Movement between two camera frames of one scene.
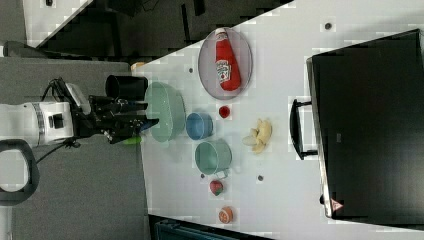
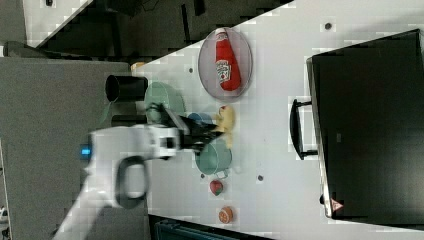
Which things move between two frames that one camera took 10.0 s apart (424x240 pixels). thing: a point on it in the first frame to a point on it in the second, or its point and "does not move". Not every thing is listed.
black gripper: [118, 119] to [193, 135]
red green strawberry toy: [216, 187] does not move
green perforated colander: [165, 104] does not move
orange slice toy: [225, 215] does not move
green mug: [213, 157] does not move
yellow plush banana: [258, 137] to [226, 121]
